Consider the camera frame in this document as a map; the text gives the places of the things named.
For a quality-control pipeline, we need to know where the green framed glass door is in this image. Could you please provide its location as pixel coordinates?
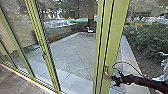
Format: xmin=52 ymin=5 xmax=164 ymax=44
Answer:
xmin=99 ymin=0 xmax=168 ymax=94

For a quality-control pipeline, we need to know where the outdoor green shrub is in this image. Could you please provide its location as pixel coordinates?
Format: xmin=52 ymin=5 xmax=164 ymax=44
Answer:
xmin=31 ymin=22 xmax=89 ymax=44
xmin=123 ymin=21 xmax=168 ymax=63

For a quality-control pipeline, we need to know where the dark tree trunk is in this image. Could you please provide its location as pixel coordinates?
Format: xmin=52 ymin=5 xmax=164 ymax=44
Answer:
xmin=87 ymin=0 xmax=98 ymax=31

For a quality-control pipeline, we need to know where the pale low stone structure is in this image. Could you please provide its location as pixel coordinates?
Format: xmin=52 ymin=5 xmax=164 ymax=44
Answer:
xmin=43 ymin=19 xmax=73 ymax=28

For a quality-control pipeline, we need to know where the metal door handle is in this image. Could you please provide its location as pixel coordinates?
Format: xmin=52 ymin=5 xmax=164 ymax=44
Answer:
xmin=41 ymin=51 xmax=48 ymax=62
xmin=103 ymin=65 xmax=114 ymax=81

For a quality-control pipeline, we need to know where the thin cable on right arm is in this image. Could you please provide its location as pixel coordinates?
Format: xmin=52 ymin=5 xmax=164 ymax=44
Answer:
xmin=113 ymin=60 xmax=144 ymax=79

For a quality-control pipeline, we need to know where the green framed glass wall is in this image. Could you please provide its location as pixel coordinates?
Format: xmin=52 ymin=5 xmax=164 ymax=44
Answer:
xmin=0 ymin=0 xmax=101 ymax=94

